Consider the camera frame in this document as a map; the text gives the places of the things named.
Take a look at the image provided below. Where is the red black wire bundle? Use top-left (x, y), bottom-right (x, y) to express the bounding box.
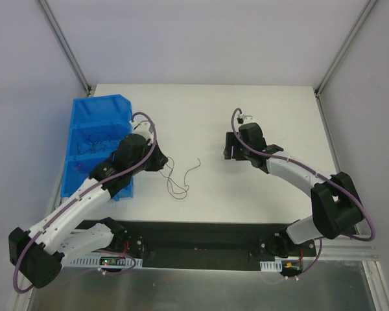
top-left (159, 156), bottom-right (202, 200)

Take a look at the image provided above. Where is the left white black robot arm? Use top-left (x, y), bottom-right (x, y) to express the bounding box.
top-left (8, 133), bottom-right (168, 294)

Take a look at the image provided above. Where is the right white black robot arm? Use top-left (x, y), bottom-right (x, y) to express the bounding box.
top-left (223, 122), bottom-right (364, 256)

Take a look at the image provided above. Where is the blue plastic compartment bin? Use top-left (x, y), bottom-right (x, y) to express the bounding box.
top-left (60, 95), bottom-right (133, 198)

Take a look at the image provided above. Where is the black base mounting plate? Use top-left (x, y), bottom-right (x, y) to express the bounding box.
top-left (114, 220), bottom-right (319, 271)

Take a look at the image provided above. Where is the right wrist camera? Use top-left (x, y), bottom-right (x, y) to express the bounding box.
top-left (237, 113), bottom-right (256, 125)

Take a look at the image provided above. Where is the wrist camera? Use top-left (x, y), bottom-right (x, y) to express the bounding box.
top-left (130, 120), bottom-right (154, 141)
top-left (237, 113), bottom-right (256, 125)

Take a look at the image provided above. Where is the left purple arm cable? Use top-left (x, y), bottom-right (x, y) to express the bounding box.
top-left (12, 111), bottom-right (158, 294)

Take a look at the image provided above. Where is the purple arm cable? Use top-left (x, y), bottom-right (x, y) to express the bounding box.
top-left (12, 111), bottom-right (158, 294)
top-left (230, 108), bottom-right (377, 282)

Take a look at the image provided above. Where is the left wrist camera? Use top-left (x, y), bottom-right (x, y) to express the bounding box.
top-left (130, 120), bottom-right (154, 141)

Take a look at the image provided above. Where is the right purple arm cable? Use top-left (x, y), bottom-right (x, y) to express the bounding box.
top-left (230, 108), bottom-right (377, 282)

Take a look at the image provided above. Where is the left white cable duct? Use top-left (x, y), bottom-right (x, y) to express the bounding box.
top-left (67, 255), bottom-right (143, 269)

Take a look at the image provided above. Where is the white cable duct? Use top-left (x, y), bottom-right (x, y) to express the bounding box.
top-left (259, 259), bottom-right (283, 273)
top-left (67, 255), bottom-right (143, 269)

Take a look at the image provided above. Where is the right white cable duct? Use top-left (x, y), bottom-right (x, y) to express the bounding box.
top-left (259, 259), bottom-right (283, 273)

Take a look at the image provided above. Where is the left aluminium corner post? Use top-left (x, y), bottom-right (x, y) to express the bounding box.
top-left (36, 0), bottom-right (93, 97)

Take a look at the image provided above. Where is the aluminium corner post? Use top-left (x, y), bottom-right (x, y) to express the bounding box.
top-left (314, 0), bottom-right (380, 98)
top-left (36, 0), bottom-right (93, 97)

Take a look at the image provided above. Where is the aluminium front rail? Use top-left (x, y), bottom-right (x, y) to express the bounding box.
top-left (29, 227), bottom-right (380, 260)

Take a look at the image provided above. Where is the right aluminium corner post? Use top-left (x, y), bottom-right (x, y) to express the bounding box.
top-left (314, 0), bottom-right (380, 98)

